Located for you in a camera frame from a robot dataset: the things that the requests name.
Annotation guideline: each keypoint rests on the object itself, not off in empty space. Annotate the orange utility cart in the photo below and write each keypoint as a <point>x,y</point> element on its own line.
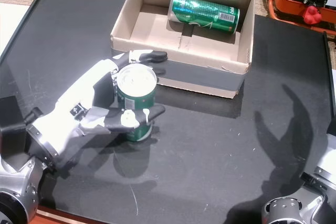
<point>288,6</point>

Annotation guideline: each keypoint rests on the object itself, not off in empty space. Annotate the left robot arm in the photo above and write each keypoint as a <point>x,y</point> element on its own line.
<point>15,195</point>

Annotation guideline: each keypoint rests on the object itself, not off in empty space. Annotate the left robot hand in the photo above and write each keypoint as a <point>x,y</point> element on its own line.
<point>78,95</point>

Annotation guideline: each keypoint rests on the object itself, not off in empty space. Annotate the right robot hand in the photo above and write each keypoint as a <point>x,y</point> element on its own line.
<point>331,150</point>

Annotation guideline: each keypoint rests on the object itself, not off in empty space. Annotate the open cardboard box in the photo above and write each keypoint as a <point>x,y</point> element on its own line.
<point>204,77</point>

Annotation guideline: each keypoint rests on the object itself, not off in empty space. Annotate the white side table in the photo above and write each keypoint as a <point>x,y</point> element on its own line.
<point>8,24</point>

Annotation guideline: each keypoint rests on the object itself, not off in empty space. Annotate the red rubber toy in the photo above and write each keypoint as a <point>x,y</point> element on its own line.
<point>312,15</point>

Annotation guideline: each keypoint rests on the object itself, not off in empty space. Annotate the green soda can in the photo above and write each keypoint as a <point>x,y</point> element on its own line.
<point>136,93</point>
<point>202,11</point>

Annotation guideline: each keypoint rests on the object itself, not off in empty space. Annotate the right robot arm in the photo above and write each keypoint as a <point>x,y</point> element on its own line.
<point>288,208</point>

